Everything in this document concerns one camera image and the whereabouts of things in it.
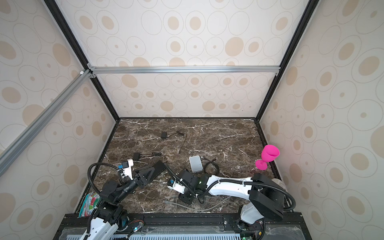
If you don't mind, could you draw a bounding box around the small black adapter with cable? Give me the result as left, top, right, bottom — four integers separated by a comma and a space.
161, 131, 188, 154

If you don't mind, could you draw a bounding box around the horizontal aluminium frame bar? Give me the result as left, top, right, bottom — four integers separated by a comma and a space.
90, 66, 281, 74

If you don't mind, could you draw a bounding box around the white rectangular device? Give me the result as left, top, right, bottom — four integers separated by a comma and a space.
189, 156, 204, 173

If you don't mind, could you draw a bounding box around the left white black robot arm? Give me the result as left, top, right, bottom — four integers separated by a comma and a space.
81, 161, 166, 240

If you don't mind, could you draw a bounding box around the left diagonal aluminium frame bar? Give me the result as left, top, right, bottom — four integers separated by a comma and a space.
1, 70, 91, 175

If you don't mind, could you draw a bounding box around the black front rail base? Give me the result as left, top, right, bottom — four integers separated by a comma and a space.
54, 212, 311, 240

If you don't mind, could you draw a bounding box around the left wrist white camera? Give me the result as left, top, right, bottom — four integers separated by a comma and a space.
118, 159, 134, 182

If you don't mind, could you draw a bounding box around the silver round metal lid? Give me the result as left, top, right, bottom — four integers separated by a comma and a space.
272, 178, 287, 191

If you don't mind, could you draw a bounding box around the coiled black cable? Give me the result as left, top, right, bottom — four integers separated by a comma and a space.
203, 158, 220, 178

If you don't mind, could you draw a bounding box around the colourful snack packet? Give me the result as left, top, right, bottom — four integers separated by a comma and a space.
79, 192, 100, 218

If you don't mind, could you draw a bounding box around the pink plastic goblet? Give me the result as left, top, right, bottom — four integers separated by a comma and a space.
255, 145, 280, 171

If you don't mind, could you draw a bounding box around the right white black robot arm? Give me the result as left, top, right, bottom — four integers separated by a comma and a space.
167, 170, 296, 225

